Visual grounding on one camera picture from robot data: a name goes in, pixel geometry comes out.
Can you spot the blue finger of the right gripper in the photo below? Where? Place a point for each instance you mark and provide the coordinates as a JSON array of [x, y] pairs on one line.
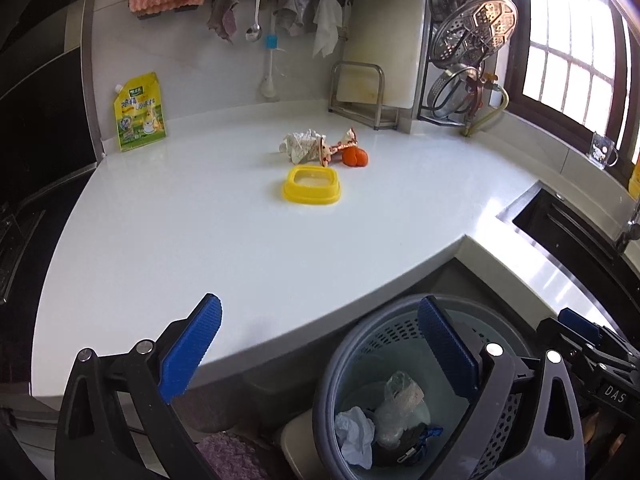
[[577, 323]]

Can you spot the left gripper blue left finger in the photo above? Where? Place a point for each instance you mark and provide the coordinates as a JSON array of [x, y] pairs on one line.
[[187, 345]]

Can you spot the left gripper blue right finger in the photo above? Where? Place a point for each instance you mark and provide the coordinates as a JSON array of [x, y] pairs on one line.
[[460, 367]]

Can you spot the clear plastic bag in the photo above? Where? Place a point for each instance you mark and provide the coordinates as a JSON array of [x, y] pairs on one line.
[[402, 396]]

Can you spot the black cloth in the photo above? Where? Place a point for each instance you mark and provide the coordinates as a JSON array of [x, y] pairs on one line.
[[413, 445]]

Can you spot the white tissue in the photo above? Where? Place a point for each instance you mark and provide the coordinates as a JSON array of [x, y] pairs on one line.
[[355, 433]]

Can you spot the yellow plastic lid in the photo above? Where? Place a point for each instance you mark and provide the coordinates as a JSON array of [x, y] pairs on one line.
[[312, 185]]

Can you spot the dark steel kitchen sink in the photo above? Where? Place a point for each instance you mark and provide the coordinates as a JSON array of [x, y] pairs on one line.
[[581, 251]]

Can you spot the grey perforated trash basket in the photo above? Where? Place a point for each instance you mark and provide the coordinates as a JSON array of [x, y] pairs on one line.
[[430, 387]]

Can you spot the steel sink faucet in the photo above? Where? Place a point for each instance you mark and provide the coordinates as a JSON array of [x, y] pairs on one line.
[[630, 231]]

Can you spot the purple floor mat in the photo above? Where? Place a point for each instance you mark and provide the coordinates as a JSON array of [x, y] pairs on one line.
[[231, 457]]

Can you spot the yellow oil bottle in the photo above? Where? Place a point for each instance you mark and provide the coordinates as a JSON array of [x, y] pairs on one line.
[[634, 181]]

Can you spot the clear glass mug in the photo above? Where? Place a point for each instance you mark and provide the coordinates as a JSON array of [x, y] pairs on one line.
[[602, 152]]

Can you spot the crumpled grid paper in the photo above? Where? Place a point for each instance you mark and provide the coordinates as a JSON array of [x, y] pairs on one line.
[[303, 147]]

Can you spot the red white snack wrapper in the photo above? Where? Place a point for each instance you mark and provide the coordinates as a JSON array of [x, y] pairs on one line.
[[327, 151]]

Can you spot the glass pot lid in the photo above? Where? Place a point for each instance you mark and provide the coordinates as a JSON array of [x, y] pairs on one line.
[[447, 96]]

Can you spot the yellow green refill pouch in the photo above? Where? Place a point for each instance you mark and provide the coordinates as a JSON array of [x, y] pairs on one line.
[[138, 111]]

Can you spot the steel cutting board rack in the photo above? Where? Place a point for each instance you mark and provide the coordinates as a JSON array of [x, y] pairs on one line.
[[377, 115]]

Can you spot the blue white bottle brush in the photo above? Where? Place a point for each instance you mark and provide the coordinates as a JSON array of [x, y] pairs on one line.
[[268, 87]]

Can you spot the steel steamer basket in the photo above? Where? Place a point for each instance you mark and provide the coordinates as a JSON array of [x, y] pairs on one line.
[[474, 32]]

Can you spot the white cutting board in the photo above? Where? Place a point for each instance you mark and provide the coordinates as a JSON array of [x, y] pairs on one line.
[[387, 33]]

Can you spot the grey purple hanging rag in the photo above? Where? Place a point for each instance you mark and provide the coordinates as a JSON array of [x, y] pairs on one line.
[[222, 19]]

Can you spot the grey hanging dishcloth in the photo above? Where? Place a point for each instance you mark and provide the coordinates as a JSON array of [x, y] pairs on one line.
[[290, 16]]

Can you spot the white hanging cloth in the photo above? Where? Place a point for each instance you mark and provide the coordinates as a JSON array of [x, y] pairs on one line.
[[329, 21]]

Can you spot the dark red pan handle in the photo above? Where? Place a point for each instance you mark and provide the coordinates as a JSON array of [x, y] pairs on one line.
[[476, 82]]

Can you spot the black wire dish rack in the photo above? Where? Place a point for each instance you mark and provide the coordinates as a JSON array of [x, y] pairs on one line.
[[495, 99]]

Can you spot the white handled steel ladle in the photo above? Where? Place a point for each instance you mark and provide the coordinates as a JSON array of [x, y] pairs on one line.
[[254, 32]]

